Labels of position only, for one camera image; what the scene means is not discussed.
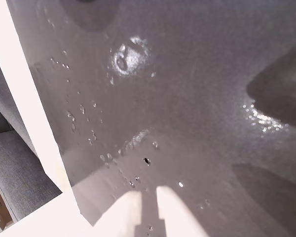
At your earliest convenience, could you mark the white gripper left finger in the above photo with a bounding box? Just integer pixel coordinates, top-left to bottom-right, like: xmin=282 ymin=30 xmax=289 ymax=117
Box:
xmin=92 ymin=191 xmax=142 ymax=237

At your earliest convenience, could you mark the grey fabric couch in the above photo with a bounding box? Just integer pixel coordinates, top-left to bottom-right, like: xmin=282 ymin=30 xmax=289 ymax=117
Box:
xmin=0 ymin=43 xmax=63 ymax=223

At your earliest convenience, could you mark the dark grey table mat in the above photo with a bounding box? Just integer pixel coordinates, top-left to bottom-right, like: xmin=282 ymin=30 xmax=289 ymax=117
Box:
xmin=5 ymin=0 xmax=296 ymax=237

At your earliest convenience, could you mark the brown cardboard box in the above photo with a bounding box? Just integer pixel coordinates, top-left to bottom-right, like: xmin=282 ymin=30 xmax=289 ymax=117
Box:
xmin=0 ymin=192 xmax=14 ymax=231

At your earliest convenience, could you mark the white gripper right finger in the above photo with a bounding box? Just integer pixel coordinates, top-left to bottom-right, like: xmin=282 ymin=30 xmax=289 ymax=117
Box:
xmin=156 ymin=186 xmax=210 ymax=237

